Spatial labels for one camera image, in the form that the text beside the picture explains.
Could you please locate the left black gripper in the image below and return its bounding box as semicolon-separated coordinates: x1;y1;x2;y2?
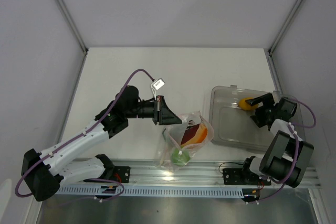
125;95;182;125

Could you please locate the yellow lemon toy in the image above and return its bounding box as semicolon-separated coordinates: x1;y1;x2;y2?
238;97;259;111

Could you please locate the clear pink zip bag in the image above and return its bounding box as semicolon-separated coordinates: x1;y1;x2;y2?
154;111;214;172

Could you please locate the red meat slice toy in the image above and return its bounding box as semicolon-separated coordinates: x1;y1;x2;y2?
181;123;208;147

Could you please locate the green round fruit toy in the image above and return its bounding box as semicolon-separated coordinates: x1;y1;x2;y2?
170;148;191;167

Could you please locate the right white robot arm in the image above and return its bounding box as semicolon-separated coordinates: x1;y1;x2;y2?
238;93;316;188

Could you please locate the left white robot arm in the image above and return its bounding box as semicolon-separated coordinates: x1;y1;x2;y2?
21;86;182;201

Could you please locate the clear plastic food container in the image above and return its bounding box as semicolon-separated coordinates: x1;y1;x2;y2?
209;84;307;153

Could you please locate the right aluminium frame post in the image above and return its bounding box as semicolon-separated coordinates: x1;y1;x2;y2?
267;0;322;53

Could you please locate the aluminium frame post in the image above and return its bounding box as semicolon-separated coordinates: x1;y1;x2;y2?
267;0;322;53
40;0;88;53

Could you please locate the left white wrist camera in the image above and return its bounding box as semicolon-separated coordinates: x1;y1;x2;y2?
150;78;165;98

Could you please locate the aluminium mounting rail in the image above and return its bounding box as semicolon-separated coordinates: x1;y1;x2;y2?
35;159;321;189

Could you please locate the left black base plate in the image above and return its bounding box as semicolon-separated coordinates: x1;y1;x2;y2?
107;166;131;184

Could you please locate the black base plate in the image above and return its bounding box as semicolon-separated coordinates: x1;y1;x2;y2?
218;162;271;186
107;166;131;184

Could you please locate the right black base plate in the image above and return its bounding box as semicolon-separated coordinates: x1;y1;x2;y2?
218;162;271;186

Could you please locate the white slotted cable duct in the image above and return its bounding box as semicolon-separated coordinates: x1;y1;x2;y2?
57;185;244;198

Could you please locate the left aluminium frame post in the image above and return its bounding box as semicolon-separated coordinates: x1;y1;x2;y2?
40;0;88;53

